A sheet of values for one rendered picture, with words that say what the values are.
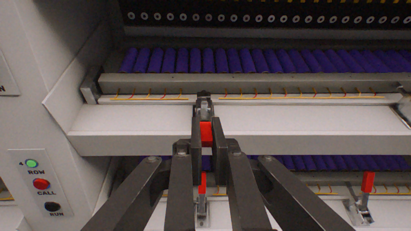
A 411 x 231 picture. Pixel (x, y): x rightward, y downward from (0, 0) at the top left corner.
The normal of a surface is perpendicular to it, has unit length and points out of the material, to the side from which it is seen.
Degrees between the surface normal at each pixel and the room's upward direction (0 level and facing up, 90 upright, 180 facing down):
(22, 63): 90
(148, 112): 18
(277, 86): 108
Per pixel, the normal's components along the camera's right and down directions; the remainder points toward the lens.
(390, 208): 0.04, -0.68
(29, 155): 0.04, 0.49
